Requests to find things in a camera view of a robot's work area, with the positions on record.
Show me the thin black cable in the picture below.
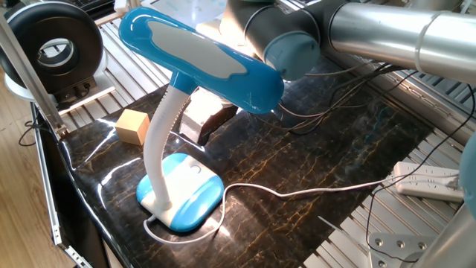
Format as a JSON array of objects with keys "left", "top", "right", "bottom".
[{"left": 366, "top": 83, "right": 476, "bottom": 264}]

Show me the white power strip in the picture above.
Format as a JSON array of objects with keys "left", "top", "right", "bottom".
[{"left": 393, "top": 161, "right": 466, "bottom": 203}]

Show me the blue white desk lamp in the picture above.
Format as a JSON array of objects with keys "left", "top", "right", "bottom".
[{"left": 118, "top": 6, "right": 286, "bottom": 234}]

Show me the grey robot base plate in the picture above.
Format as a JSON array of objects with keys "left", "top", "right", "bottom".
[{"left": 367, "top": 232, "right": 436, "bottom": 268}]

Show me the silver Schunk gripper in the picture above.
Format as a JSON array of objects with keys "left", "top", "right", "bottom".
[{"left": 178, "top": 87, "right": 239, "bottom": 147}]

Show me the black cable bundle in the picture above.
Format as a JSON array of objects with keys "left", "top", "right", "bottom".
[{"left": 277, "top": 63, "right": 421, "bottom": 137}]

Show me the black marble pattern mat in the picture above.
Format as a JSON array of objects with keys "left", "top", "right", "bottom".
[{"left": 59, "top": 55, "right": 434, "bottom": 268}]

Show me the black round fan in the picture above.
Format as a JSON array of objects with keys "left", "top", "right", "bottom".
[{"left": 0, "top": 1, "right": 116, "bottom": 112}]

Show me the white lamp power cord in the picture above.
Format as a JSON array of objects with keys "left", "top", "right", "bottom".
[{"left": 143, "top": 173, "right": 462, "bottom": 246}]

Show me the large wooden cube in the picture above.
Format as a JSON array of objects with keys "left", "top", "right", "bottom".
[{"left": 115, "top": 109, "right": 151, "bottom": 147}]

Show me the slanted aluminium frame post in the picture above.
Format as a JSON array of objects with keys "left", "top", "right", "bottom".
[{"left": 0, "top": 14, "right": 70, "bottom": 138}]

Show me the black floor cable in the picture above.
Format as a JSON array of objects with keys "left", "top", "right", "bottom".
[{"left": 18, "top": 118, "right": 49, "bottom": 147}]

